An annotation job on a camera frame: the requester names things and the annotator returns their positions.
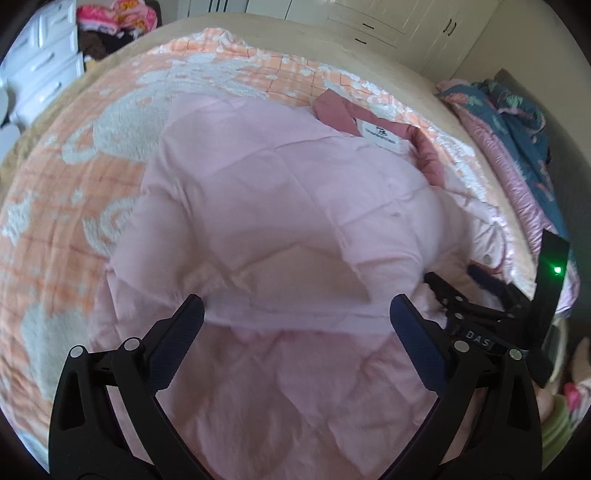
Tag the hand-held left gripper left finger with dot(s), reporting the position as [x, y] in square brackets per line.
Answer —
[178, 341]

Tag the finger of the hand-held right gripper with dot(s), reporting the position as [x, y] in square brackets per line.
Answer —
[489, 281]
[443, 288]

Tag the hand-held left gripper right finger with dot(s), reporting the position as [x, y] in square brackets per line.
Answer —
[415, 346]

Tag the pink quilted jacket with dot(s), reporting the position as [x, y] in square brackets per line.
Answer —
[277, 207]

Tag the dark clothes pile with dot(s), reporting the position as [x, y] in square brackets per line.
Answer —
[101, 46]

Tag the blue floral pink duvet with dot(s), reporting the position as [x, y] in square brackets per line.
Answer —
[508, 138]

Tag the grey headboard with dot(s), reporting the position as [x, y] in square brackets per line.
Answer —
[563, 115]

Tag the orange checked cloud blanket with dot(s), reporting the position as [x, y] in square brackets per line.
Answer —
[92, 138]

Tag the white wardrobe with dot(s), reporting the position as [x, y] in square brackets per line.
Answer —
[392, 23]

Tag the bed with beige sheet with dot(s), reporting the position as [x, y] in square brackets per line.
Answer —
[300, 41]

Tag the white drawer cabinet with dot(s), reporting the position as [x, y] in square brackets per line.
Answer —
[41, 60]

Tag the pink printed cloth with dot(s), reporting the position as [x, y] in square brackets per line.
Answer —
[115, 14]

